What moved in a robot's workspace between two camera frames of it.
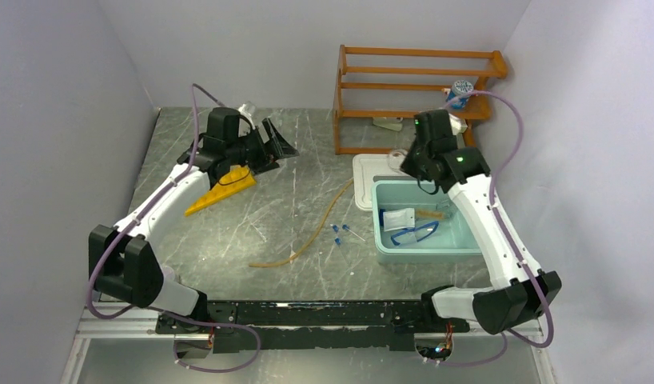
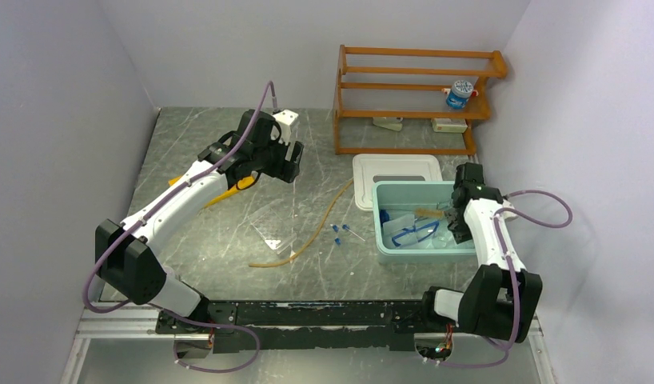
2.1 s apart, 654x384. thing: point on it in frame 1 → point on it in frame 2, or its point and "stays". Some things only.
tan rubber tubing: x=311 y=238 stays
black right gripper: x=408 y=166 → x=460 y=233
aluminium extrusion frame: x=137 y=323 stays
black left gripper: x=267 y=160 → x=285 y=170
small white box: x=458 y=126 stays
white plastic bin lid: x=364 y=167 stays
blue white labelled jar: x=460 y=88 stays
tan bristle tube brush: x=430 y=214 stays
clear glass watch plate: x=396 y=158 → x=442 y=240
